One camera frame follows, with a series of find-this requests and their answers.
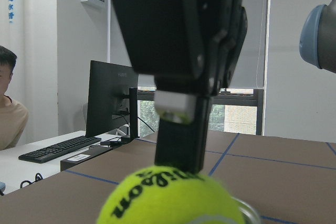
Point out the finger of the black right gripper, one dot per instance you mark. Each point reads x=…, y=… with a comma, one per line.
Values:
x=223, y=26
x=164, y=39

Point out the tennis ball with Wilson print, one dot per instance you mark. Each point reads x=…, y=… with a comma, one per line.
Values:
x=162, y=194

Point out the clear tennis ball can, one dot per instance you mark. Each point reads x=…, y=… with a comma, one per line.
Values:
x=250, y=214

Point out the black monitor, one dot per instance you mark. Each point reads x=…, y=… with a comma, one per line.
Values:
x=112, y=100

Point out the black box with label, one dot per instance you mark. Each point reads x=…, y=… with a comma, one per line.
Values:
x=91, y=153

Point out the person in beige shirt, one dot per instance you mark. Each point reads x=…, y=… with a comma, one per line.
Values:
x=14, y=115

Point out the black keyboard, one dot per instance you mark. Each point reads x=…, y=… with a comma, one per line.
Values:
x=59, y=149

